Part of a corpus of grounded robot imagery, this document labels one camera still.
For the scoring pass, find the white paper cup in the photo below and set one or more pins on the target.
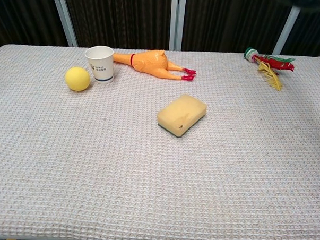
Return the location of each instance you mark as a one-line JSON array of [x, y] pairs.
[[100, 64]]

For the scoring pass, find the yellow sponge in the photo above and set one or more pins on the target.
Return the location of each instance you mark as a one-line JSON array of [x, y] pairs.
[[180, 115]]

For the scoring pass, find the beige woven table cloth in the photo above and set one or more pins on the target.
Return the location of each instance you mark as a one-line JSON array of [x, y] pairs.
[[158, 165]]

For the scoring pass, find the orange rubber chicken toy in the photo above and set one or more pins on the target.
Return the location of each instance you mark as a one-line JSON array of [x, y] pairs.
[[152, 62]]

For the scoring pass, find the yellow foam ball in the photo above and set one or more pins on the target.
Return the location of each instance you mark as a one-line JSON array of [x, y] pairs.
[[77, 79]]

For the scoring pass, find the dark brown fabric partition panel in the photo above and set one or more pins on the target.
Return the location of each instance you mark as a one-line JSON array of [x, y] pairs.
[[23, 15], [230, 22], [119, 17], [315, 33]]

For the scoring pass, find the feather shuttlecock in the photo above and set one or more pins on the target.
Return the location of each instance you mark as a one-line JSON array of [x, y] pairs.
[[268, 66]]

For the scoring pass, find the grey metal partition post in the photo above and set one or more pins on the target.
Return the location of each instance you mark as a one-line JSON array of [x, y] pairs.
[[64, 17], [177, 22], [286, 32]]

